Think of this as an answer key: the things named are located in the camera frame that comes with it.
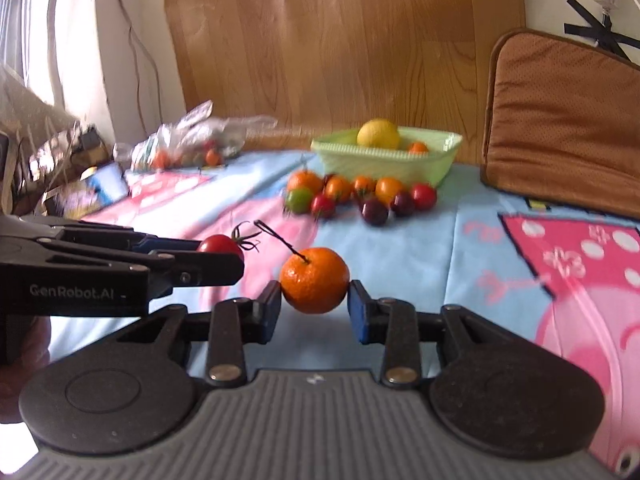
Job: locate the green cherry tomato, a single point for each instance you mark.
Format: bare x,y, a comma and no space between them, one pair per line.
299,201

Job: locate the beige patterned fabric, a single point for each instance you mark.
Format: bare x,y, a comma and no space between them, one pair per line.
25,105

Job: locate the yellow lemon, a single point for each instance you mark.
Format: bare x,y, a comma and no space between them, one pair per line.
378,133

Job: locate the red tomato with green calyx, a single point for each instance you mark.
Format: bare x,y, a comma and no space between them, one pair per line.
220,245

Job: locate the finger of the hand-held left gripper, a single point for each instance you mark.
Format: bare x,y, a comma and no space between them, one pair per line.
150,245
200,267

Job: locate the red cherry tomato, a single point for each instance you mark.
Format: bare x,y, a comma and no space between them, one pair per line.
322,205
423,196

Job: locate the orange cherry tomato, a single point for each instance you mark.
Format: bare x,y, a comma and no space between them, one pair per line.
363,185
339,188
417,148

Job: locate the brown seat cushion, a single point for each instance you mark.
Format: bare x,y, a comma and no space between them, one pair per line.
565,125

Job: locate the small clear jar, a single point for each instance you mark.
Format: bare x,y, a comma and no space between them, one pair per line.
121,153

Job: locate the green plastic basket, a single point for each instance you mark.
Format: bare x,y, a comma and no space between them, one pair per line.
390,167

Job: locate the person's left hand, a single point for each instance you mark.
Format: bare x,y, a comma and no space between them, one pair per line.
25,385

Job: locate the cartoon printed blanket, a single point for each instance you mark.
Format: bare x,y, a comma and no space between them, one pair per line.
400,260

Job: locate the black tape cross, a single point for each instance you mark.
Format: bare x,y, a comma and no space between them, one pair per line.
600,32

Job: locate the wooden board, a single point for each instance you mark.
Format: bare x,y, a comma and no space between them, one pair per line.
325,50

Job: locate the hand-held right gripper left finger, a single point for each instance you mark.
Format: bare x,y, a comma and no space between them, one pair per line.
272,307

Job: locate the clear plastic bag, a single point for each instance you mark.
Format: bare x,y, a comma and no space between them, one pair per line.
190,137

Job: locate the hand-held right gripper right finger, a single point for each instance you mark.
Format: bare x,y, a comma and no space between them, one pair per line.
357,310

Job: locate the white curtain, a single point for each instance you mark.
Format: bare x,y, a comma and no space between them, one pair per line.
50,35

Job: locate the long-stemmed mandarin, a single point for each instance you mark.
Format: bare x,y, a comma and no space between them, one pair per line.
314,282

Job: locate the short-stemmed mandarin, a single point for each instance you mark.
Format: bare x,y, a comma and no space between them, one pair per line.
304,181

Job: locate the smartphone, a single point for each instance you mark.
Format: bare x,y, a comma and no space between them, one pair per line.
107,185

